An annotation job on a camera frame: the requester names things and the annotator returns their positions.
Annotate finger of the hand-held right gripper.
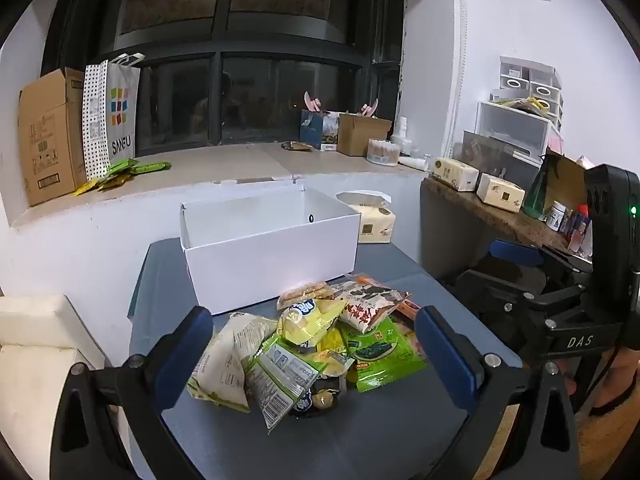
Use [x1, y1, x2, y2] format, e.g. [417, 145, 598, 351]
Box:
[489, 240, 596, 281]
[452, 266, 556, 361]

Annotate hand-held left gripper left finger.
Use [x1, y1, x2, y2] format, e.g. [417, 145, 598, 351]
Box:
[50, 305, 216, 480]

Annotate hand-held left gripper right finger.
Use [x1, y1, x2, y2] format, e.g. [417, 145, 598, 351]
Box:
[415, 305, 581, 480]

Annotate white and green snack packet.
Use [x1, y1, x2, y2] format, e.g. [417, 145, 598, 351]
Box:
[186, 312, 278, 413]

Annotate green seaweed packet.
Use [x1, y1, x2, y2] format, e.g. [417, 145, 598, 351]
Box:
[336, 317, 428, 393]

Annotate red and white seaweed packet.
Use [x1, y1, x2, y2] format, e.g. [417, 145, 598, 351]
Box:
[332, 280, 411, 333]

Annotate green packet with white label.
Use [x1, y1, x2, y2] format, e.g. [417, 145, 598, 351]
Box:
[244, 332, 326, 433]

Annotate white cardboard box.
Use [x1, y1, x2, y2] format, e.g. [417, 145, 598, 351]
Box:
[180, 183, 362, 316]

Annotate yellow bread bag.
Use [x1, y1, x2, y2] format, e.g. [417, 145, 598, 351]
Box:
[276, 297, 347, 351]

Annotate dark snack packet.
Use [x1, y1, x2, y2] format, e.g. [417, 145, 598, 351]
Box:
[290, 377, 351, 418]

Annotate clear cracker packet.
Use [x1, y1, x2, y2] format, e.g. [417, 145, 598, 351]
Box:
[277, 282, 337, 311]

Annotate person's right forearm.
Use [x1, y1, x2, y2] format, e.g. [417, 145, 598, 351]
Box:
[590, 350, 640, 417]

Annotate wooden side table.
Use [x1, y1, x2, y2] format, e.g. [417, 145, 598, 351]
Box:
[420, 176, 591, 281]

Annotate small white jar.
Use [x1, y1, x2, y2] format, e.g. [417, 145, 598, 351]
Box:
[547, 201, 568, 231]

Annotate cream tissue pack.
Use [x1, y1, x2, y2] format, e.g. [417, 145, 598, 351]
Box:
[336, 191, 397, 245]
[476, 172, 526, 213]
[432, 157, 480, 192]

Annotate green spray bottle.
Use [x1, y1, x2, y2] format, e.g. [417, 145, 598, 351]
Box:
[522, 154, 551, 220]

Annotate brown cardboard sheet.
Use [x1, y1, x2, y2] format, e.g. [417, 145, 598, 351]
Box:
[542, 150, 591, 216]

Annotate white foam block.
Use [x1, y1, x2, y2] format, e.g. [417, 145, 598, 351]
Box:
[0, 294, 108, 461]

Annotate clear cotton swab container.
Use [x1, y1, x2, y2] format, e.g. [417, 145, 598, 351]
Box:
[367, 137, 402, 166]

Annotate white plastic bottle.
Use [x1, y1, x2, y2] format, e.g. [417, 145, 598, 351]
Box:
[391, 116, 412, 153]

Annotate white small drawer organiser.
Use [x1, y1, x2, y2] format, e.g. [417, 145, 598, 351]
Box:
[498, 56, 565, 126]

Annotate pile of green sachets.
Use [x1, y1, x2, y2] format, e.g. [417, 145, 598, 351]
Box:
[72, 158, 172, 197]

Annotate small open cardboard box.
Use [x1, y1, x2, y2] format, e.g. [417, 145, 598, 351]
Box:
[338, 112, 392, 157]

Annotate blue printed box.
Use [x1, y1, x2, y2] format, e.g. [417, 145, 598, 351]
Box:
[300, 109, 341, 150]

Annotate black framed window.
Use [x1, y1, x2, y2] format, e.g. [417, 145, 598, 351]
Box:
[45, 0, 406, 158]

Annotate white shopping bag coloured squares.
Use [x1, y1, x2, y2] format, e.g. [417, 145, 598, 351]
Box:
[82, 53, 146, 181]

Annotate large brown cardboard box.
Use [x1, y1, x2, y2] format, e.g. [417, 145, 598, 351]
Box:
[18, 67, 88, 207]

